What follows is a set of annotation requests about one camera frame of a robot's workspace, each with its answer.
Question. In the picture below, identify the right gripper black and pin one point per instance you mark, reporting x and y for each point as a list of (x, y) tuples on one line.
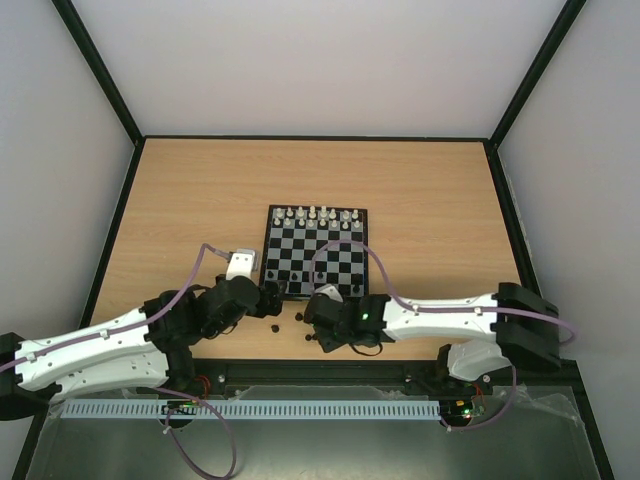
[(317, 317)]

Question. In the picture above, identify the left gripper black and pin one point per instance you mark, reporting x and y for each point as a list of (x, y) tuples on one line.
[(276, 298)]

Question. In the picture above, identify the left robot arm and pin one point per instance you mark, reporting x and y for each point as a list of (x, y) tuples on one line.
[(149, 347)]

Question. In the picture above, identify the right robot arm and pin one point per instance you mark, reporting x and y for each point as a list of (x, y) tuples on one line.
[(512, 327)]

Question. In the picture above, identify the black and silver chessboard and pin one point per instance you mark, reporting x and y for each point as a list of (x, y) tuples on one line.
[(338, 253)]

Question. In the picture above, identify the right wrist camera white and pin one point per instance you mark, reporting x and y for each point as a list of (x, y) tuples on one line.
[(330, 291)]

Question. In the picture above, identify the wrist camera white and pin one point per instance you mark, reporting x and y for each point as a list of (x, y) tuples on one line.
[(330, 291), (242, 263)]

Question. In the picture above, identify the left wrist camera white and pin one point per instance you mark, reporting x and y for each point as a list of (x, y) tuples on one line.
[(242, 263)]

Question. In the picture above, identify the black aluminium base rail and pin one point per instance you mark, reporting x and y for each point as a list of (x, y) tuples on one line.
[(224, 377)]

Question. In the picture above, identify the light blue cable duct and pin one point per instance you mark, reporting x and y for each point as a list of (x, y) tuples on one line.
[(253, 409)]

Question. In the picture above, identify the black cage frame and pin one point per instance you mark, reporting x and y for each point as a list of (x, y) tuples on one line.
[(569, 374)]

